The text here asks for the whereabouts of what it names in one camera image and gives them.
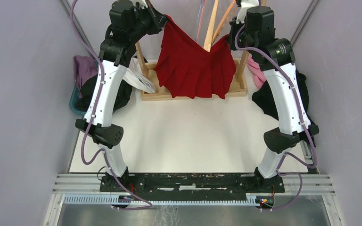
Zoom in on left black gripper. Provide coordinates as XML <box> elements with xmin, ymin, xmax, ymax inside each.
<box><xmin>128</xmin><ymin>0</ymin><xmax>168</xmax><ymax>43</ymax></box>

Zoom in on red skirt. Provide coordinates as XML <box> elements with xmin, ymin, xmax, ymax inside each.
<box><xmin>154</xmin><ymin>17</ymin><xmax>236</xmax><ymax>99</ymax></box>

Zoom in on wooden hanger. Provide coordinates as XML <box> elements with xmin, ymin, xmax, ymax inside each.
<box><xmin>203</xmin><ymin>0</ymin><xmax>219</xmax><ymax>52</ymax></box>

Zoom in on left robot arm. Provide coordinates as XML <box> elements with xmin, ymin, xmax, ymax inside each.
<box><xmin>75</xmin><ymin>0</ymin><xmax>168</xmax><ymax>192</ymax></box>

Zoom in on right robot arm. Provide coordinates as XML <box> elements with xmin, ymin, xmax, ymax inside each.
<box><xmin>228</xmin><ymin>0</ymin><xmax>319</xmax><ymax>192</ymax></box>

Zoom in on pink garment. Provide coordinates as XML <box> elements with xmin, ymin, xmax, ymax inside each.
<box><xmin>247</xmin><ymin>55</ymin><xmax>266</xmax><ymax>89</ymax></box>

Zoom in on wooden clothes rack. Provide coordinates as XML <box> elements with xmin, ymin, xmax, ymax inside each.
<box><xmin>136</xmin><ymin>1</ymin><xmax>266</xmax><ymax>101</ymax></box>

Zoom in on white garment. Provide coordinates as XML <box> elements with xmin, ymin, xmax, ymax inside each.
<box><xmin>123</xmin><ymin>57</ymin><xmax>156</xmax><ymax>94</ymax></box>

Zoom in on black garment on right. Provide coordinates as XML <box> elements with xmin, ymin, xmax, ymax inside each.
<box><xmin>252</xmin><ymin>70</ymin><xmax>315</xmax><ymax>126</ymax></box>

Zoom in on black garment in basket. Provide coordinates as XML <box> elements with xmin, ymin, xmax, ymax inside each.
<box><xmin>76</xmin><ymin>75</ymin><xmax>134</xmax><ymax>111</ymax></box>

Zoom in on purple garment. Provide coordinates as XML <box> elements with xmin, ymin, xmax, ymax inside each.
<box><xmin>73</xmin><ymin>55</ymin><xmax>98</xmax><ymax>90</ymax></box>

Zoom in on teal laundry basket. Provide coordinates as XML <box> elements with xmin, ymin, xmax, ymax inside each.
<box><xmin>69</xmin><ymin>85</ymin><xmax>86</xmax><ymax>116</ymax></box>

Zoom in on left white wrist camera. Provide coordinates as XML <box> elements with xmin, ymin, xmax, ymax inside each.
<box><xmin>131</xmin><ymin>0</ymin><xmax>148</xmax><ymax>9</ymax></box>

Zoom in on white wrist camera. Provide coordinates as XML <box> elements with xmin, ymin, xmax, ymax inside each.
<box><xmin>235</xmin><ymin>0</ymin><xmax>262</xmax><ymax>24</ymax></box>
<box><xmin>131</xmin><ymin>0</ymin><xmax>148</xmax><ymax>9</ymax></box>

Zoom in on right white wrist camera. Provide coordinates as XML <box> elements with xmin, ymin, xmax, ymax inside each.
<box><xmin>235</xmin><ymin>0</ymin><xmax>262</xmax><ymax>24</ymax></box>

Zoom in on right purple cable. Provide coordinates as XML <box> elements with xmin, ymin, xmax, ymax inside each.
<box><xmin>234</xmin><ymin>0</ymin><xmax>318</xmax><ymax>211</ymax></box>

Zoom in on purple cable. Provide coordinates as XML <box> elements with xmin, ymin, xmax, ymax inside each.
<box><xmin>234</xmin><ymin>0</ymin><xmax>318</xmax><ymax>211</ymax></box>
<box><xmin>70</xmin><ymin>0</ymin><xmax>154</xmax><ymax>211</ymax></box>

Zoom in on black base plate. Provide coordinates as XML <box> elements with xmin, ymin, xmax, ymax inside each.
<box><xmin>99</xmin><ymin>172</ymin><xmax>285</xmax><ymax>202</ymax></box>

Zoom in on aluminium frame rail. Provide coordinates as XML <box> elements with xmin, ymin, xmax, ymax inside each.
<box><xmin>53</xmin><ymin>174</ymin><xmax>336</xmax><ymax>207</ymax></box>

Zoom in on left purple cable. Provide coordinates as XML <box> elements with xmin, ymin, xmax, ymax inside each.
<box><xmin>70</xmin><ymin>0</ymin><xmax>154</xmax><ymax>211</ymax></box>

